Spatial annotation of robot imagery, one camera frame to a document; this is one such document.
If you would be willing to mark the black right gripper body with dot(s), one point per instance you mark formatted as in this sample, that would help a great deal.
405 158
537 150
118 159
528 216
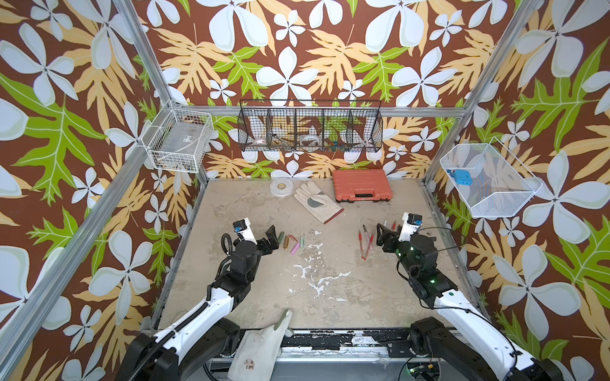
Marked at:
392 245

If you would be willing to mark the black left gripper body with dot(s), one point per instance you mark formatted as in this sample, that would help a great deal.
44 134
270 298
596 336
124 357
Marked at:
264 248

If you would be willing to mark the pink pen cap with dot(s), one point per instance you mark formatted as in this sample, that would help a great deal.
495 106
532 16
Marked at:
295 249

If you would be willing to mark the pink pen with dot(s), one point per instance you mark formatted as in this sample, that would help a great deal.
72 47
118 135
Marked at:
367 235

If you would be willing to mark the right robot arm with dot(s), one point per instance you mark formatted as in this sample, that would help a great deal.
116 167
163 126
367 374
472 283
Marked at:
481 351

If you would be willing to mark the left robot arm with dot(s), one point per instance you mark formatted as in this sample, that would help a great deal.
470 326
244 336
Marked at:
204 332

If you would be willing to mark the white tape roll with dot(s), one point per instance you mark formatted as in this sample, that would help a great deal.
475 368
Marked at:
281 187

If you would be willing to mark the red plastic tool case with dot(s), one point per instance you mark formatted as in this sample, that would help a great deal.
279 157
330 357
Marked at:
361 185

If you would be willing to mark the beige work glove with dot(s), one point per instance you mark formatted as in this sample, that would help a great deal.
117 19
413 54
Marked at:
320 205

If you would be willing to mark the blue object in basket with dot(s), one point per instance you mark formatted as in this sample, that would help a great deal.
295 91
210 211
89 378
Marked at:
462 177

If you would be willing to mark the white green glove front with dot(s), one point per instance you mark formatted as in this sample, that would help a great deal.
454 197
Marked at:
258 350

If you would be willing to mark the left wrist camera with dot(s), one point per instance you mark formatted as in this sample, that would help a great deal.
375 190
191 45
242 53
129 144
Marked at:
243 231

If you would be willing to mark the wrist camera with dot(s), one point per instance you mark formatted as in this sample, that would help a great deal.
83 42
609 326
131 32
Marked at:
411 225
243 231

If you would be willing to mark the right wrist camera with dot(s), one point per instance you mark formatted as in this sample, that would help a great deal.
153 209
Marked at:
411 225

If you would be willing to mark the black wire basket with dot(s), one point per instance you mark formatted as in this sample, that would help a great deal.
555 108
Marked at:
309 125

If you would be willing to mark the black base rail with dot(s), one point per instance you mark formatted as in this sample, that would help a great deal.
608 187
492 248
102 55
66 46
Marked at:
376 342

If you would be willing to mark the white wire basket right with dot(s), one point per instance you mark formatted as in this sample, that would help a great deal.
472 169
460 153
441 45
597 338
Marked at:
502 184

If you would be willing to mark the white wire basket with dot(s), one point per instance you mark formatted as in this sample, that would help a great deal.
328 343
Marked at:
177 139
502 184

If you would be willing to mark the white wire basket left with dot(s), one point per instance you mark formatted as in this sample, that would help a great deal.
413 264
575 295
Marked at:
177 139

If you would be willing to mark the aluminium frame post right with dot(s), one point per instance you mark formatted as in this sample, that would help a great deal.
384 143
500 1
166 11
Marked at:
501 51

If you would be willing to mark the aluminium frame post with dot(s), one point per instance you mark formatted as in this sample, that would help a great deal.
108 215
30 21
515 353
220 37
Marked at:
149 62
501 51

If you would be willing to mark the aluminium frame post left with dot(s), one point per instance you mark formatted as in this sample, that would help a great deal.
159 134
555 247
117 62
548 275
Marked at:
149 62

